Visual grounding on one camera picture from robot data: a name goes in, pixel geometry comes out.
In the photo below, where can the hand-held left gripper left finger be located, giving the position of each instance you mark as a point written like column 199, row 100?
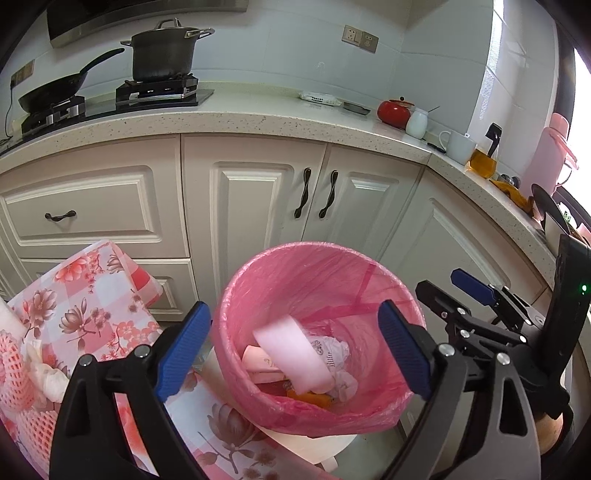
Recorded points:
column 182, row 350

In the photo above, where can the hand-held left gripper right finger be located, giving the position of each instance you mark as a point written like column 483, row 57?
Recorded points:
column 406, row 350

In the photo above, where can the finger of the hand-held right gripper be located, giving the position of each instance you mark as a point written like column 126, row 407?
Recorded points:
column 471, row 286
column 438, row 300

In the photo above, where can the white printed plastic bag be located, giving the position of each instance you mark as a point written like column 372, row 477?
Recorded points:
column 334, row 355

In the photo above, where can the cream plastic wrapper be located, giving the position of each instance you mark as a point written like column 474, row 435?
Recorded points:
column 258, row 364

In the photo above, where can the orange peel piece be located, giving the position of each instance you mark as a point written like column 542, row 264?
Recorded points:
column 311, row 398

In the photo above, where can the white foam sheet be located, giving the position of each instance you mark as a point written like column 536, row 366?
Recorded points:
column 295, row 353
column 10, row 321

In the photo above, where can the pink lined waste bin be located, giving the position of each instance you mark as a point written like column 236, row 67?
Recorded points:
column 323, row 277

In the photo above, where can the pink foam fruit net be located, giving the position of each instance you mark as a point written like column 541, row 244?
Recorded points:
column 32, row 434
column 14, row 369

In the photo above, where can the person's right hand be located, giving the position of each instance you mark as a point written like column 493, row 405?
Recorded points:
column 550, row 431

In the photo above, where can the white corner cabinet door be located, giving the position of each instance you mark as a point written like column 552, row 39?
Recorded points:
column 461, row 240

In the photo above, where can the white drawer front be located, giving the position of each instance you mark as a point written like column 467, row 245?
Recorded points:
column 92, row 194
column 180, row 290

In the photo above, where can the yellow cloth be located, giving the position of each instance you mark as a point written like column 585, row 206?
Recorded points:
column 512, row 196

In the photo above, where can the black rimmed basin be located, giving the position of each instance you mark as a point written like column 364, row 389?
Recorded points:
column 549, row 217

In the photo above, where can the pink floral tablecloth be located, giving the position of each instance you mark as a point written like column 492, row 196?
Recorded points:
column 92, row 295

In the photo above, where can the amber oil bottle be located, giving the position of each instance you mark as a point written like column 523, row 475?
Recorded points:
column 482, row 161

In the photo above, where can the white mug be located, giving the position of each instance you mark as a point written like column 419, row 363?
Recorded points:
column 459, row 147

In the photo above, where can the small black utensil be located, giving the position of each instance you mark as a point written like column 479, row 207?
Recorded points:
column 436, row 146

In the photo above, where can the pink thermos jug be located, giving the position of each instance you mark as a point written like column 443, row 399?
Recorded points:
column 554, row 147

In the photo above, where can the white jar with spoon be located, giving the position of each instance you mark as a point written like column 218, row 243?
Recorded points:
column 418, row 124

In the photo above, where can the red round pot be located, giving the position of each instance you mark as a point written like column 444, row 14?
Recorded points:
column 392, row 113

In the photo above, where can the small dark dish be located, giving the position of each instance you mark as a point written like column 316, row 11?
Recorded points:
column 356, row 108

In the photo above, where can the white packet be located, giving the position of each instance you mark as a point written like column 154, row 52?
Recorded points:
column 318, row 97

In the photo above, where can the speckled stone countertop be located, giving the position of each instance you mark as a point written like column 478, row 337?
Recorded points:
column 277, row 120

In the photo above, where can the black gas stove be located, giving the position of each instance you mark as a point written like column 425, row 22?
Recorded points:
column 152, row 99

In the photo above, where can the black frying pan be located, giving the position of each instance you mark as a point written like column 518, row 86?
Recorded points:
column 51, row 94

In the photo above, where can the black stock pot with lid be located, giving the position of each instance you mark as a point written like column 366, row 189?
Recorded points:
column 161, row 55

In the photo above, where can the black range hood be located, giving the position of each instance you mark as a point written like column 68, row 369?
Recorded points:
column 147, row 18

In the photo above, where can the beige wall socket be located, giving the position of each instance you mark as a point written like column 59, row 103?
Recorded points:
column 352, row 36
column 369, row 41

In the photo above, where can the brown wall socket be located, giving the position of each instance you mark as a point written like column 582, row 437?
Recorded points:
column 22, row 73

